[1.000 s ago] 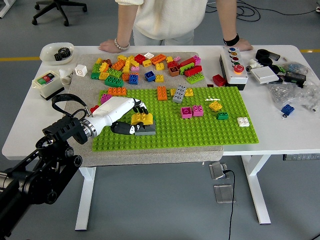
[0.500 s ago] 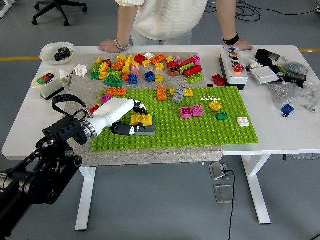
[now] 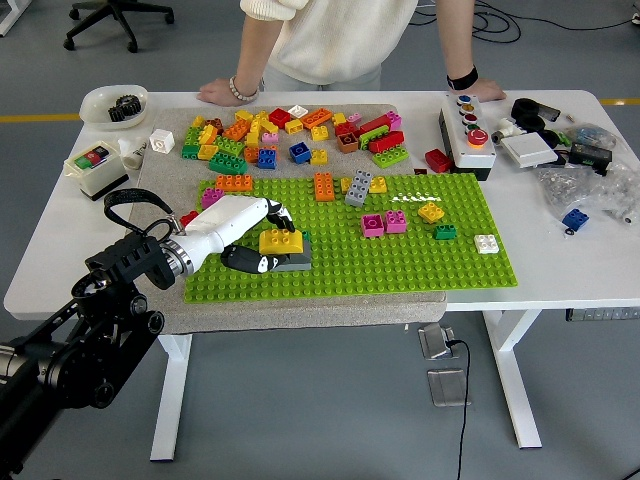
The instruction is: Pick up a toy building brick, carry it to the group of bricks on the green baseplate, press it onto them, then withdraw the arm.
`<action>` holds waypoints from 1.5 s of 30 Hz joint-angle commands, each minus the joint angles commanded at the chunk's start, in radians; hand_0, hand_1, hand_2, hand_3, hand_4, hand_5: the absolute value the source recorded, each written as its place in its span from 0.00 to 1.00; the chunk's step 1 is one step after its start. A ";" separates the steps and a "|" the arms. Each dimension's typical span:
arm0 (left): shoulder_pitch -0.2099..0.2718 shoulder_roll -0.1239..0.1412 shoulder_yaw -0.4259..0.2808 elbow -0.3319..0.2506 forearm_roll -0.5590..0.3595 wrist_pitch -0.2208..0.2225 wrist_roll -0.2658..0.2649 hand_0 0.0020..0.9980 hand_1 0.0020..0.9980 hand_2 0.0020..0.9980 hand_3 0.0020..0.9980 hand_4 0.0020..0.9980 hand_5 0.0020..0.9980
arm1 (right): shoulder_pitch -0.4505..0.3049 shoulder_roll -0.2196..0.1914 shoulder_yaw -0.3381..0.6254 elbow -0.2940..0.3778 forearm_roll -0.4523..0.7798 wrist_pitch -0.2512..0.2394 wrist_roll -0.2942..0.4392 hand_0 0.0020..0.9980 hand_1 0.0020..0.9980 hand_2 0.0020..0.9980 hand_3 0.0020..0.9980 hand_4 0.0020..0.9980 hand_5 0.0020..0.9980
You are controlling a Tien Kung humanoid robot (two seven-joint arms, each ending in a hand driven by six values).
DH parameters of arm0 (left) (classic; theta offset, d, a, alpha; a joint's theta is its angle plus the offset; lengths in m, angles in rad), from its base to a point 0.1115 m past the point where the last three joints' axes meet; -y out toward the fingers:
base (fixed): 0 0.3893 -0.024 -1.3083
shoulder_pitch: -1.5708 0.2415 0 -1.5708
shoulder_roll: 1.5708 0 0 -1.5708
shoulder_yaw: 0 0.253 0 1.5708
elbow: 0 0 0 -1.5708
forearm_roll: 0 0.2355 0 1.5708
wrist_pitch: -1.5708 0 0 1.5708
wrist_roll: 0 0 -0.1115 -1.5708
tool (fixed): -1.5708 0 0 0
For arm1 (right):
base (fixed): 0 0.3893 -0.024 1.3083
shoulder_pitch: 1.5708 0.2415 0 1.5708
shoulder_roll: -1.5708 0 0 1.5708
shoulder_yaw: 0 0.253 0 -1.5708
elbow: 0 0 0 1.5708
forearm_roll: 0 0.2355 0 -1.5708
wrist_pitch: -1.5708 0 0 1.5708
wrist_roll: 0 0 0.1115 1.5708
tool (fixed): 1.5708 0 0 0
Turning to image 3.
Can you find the grey-brown mat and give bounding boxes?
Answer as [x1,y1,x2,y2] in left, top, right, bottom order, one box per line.
[106,103,448,337]

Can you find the green long brick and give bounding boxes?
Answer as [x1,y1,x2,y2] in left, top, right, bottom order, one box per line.
[207,151,249,176]
[357,125,390,151]

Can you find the green baseplate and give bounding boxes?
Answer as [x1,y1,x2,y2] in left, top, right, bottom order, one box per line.
[183,172,520,305]

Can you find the orange long brick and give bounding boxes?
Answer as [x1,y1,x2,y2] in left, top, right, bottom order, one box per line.
[214,173,255,193]

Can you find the yellow curved brick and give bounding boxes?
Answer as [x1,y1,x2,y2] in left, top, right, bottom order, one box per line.
[258,227,304,255]

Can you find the person's right hand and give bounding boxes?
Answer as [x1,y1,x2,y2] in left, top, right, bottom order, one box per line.
[198,77,241,107]

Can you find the white cube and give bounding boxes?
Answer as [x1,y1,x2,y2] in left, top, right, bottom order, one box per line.
[148,128,176,155]

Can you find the black power cord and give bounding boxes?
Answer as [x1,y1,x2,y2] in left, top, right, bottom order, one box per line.
[443,338,474,480]

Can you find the white pipe fitting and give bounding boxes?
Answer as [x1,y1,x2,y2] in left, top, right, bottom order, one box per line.
[491,116,526,147]

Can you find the black office chair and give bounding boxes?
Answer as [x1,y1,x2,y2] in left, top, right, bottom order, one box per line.
[63,0,176,54]

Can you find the white table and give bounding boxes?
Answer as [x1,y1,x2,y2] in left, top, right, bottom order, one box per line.
[2,89,640,464]

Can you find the red long brick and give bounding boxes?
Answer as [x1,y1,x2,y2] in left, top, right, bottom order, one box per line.
[368,130,406,155]
[358,113,394,135]

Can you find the white switch plate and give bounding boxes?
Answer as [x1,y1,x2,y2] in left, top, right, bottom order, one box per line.
[499,132,560,170]

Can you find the black power adapter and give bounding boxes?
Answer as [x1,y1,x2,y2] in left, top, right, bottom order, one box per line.
[568,142,614,176]

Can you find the clear bag of screws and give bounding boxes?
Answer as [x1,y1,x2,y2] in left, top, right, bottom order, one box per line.
[534,159,640,226]

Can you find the white furniture leg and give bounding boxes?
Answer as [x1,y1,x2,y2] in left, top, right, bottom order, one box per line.
[0,0,34,37]

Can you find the person's left hand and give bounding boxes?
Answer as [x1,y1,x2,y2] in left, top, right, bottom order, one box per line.
[472,78,508,104]

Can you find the push-button control box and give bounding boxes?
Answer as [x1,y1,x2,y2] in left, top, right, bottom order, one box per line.
[438,92,498,182]

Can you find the person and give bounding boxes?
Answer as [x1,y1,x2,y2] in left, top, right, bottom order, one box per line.
[239,0,420,92]

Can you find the white tube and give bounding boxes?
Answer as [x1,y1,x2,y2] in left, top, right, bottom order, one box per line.
[117,137,149,170]

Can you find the table height control panel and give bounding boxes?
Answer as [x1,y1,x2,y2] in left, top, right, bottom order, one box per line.
[565,307,640,323]

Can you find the grey sloped brick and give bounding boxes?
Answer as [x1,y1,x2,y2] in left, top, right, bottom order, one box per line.
[272,238,313,273]

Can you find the clear bag blue parts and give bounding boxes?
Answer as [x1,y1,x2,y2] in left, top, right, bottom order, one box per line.
[562,124,619,151]

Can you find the black floor cable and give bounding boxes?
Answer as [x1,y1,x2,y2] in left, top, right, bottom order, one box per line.
[414,0,640,44]

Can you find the white bowl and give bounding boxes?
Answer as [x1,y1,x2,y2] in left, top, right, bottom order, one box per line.
[79,84,150,132]

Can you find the black wristwatch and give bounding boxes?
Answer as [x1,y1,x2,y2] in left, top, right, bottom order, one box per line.
[446,64,480,92]

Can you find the beaded bracelet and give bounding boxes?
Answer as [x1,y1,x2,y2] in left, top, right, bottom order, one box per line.
[228,74,262,104]

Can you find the grey long brick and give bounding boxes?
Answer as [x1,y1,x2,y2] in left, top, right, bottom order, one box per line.
[344,169,374,208]

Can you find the metal floor socket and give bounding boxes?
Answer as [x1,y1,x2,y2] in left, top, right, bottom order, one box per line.
[426,368,471,408]
[418,322,459,361]

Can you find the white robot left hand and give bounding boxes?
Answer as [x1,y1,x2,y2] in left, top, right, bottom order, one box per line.
[178,194,297,275]

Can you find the black gear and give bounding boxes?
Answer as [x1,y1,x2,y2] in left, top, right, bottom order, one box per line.
[107,94,147,123]

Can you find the white switch box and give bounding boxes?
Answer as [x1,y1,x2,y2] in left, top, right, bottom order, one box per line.
[63,140,130,202]

